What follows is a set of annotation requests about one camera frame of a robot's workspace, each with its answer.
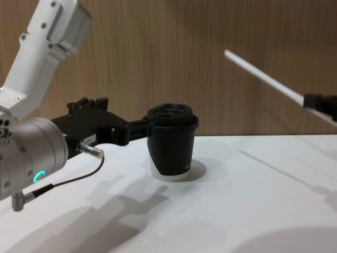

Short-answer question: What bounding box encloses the black and white paper cup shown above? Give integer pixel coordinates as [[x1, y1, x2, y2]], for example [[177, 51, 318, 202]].
[[146, 123, 197, 183]]

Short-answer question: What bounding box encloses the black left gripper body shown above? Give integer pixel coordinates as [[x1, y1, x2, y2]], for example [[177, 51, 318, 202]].
[[51, 96, 130, 160]]

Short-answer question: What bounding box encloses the long white straw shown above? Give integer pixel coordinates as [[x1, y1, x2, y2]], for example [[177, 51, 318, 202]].
[[224, 48, 337, 123]]

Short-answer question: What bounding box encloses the black plastic cup lid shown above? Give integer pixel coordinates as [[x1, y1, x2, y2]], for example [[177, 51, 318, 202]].
[[145, 103, 200, 133]]

